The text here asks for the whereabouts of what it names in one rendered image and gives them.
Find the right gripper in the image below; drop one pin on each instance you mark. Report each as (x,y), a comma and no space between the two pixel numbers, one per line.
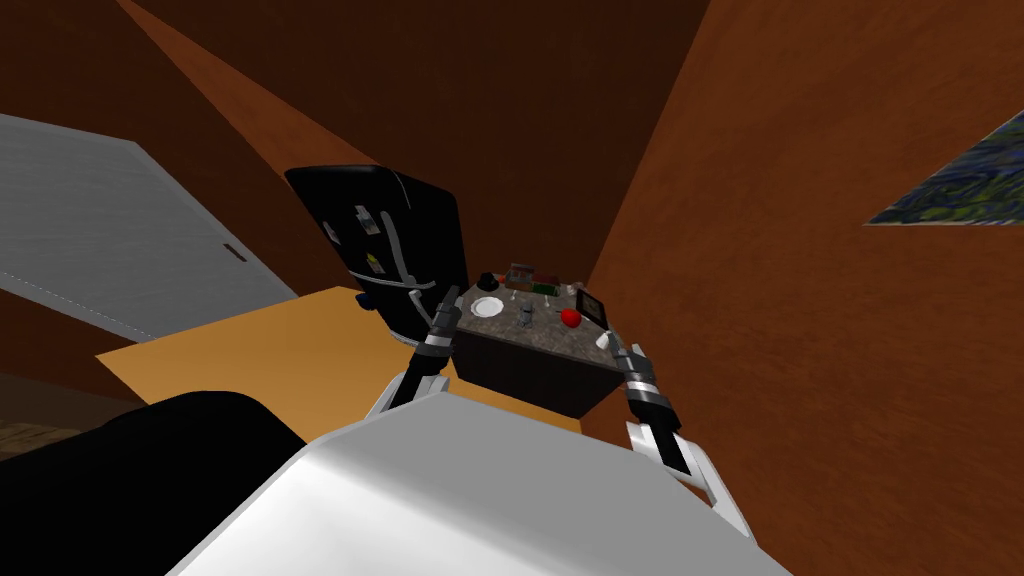
(634,366)

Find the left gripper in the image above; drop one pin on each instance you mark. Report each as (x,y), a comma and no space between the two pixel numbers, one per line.
(444,322)

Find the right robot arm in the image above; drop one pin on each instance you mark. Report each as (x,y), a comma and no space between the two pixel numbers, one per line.
(668,436)

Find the white cup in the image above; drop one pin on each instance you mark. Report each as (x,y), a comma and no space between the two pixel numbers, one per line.
(602,342)

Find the white plate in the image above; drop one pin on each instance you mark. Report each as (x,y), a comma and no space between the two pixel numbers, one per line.
(487,306)

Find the black bowl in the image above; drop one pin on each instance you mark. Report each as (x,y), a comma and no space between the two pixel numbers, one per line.
(487,282)

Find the black framed tablet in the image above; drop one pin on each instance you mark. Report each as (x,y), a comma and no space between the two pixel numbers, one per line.
(591,305)

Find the red apple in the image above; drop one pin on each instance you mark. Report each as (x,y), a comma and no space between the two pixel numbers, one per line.
(570,318)

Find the brown toaster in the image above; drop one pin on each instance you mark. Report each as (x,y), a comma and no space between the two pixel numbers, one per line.
(520,277)

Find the grey pepper shaker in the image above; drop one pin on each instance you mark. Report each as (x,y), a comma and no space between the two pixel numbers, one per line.
(526,315)

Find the green box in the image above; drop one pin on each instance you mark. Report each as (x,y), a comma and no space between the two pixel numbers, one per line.
(547,286)

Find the dark brown cabinet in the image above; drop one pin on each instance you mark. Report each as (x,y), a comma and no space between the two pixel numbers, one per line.
(528,376)

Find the black fridge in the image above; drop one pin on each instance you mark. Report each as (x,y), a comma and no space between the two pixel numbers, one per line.
(352,208)

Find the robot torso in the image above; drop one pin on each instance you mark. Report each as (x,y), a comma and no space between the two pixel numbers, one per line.
(480,496)

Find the white door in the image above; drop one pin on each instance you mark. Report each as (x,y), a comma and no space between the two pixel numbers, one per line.
(104,232)

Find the blue green wall painting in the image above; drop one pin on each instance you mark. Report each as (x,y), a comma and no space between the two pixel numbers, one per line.
(968,188)

